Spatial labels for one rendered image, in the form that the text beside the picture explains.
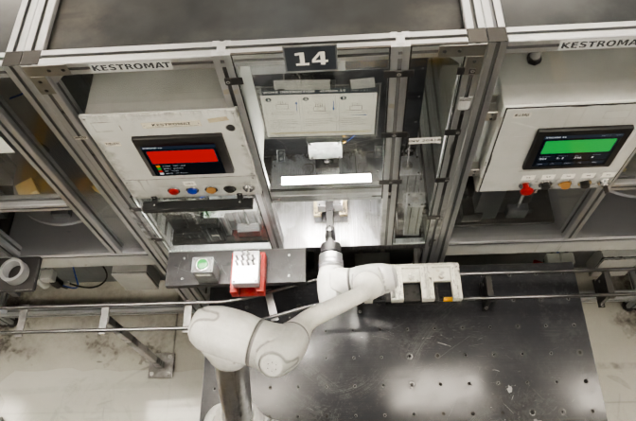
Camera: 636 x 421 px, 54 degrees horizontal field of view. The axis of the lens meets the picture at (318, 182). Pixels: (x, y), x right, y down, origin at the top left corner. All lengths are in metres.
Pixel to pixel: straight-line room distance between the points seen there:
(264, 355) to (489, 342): 1.14
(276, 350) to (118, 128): 0.73
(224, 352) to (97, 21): 0.92
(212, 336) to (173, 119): 0.59
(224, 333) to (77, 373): 1.85
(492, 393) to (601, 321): 1.09
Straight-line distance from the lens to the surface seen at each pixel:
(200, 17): 1.60
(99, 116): 1.73
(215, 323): 1.74
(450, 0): 1.59
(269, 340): 1.70
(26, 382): 3.59
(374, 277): 2.13
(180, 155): 1.79
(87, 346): 3.51
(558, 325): 2.65
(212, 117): 1.66
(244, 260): 2.31
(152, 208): 2.07
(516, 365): 2.56
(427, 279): 2.40
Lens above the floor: 3.11
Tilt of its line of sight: 60 degrees down
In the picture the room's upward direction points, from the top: 7 degrees counter-clockwise
